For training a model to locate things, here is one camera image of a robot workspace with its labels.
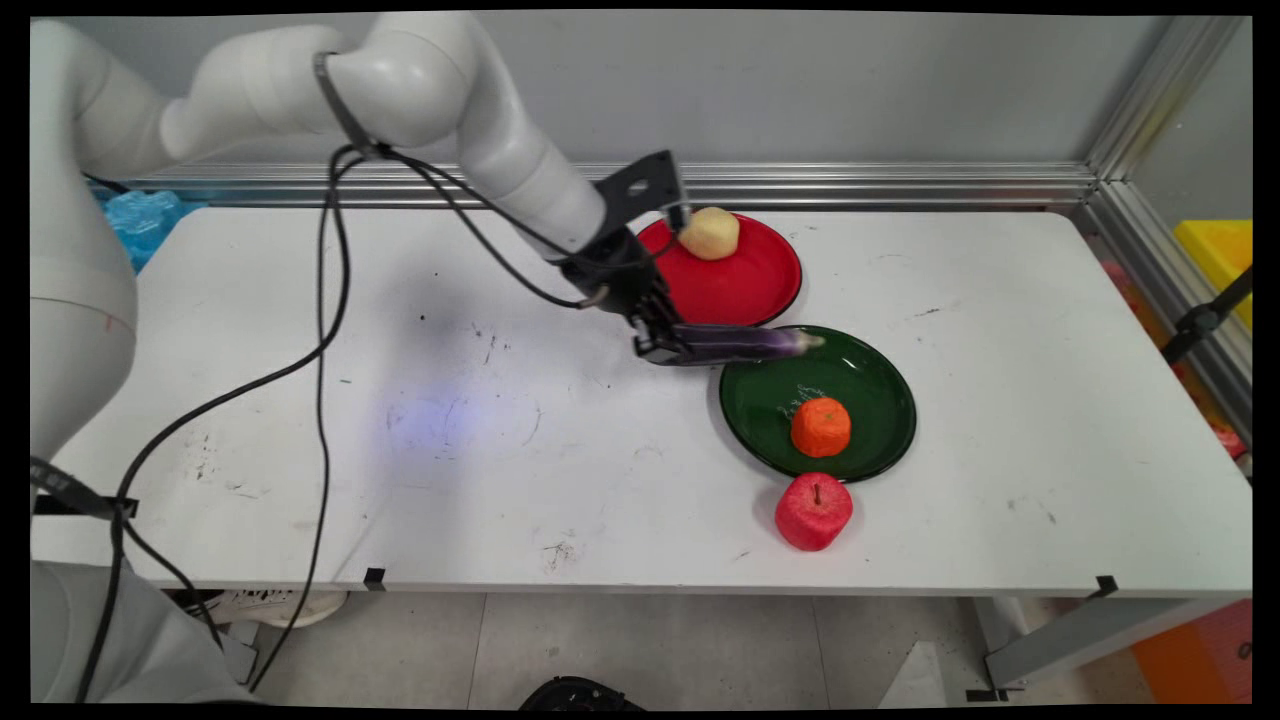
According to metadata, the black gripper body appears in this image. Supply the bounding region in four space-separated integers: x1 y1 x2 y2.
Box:
558 228 681 337

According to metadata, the purple eggplant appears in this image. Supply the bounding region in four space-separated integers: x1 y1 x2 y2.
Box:
668 322 827 367

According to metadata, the red round plate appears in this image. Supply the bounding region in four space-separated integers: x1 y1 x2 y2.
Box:
636 212 803 328

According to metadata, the pale yellow potato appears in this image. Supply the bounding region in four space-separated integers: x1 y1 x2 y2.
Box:
679 207 741 262

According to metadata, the orange mandarin fruit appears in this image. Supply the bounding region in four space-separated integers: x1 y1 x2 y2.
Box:
790 397 853 459

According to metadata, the dark green round plate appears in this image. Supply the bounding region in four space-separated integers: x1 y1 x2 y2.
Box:
719 325 918 484

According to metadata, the red apple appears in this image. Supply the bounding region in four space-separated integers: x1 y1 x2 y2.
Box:
775 473 855 553

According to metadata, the black round object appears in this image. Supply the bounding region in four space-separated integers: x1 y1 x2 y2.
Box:
519 676 647 713

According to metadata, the white shoe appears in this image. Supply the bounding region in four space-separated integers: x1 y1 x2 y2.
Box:
183 589 350 630

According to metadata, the blue plastic bag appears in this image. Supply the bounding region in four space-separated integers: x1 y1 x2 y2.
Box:
98 189 208 274

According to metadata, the grey metal table leg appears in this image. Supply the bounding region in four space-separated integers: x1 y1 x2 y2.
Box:
984 597 1203 692

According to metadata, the yellow plastic bin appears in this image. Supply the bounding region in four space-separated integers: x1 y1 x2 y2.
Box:
1172 219 1253 332

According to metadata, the orange box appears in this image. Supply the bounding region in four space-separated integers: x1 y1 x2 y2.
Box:
1130 599 1253 704

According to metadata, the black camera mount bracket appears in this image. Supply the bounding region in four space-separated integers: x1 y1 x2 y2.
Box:
592 150 693 235

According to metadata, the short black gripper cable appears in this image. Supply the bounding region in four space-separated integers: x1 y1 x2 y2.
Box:
380 146 691 311

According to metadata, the long horizontal aluminium rail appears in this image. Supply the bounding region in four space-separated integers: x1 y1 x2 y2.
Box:
88 161 1098 212

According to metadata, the long black cable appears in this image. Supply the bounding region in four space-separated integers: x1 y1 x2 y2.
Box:
246 148 353 695
76 150 353 703

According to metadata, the black velcro strap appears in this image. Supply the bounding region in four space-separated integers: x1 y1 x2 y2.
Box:
30 457 140 522
313 50 379 159

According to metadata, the short aluminium side rail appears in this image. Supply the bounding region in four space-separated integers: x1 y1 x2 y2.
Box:
1078 180 1253 443

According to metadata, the aluminium corner post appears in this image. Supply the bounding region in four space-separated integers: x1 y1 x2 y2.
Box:
1084 15 1251 183

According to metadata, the grey robot pedestal cover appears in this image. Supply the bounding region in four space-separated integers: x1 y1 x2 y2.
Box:
30 558 257 704

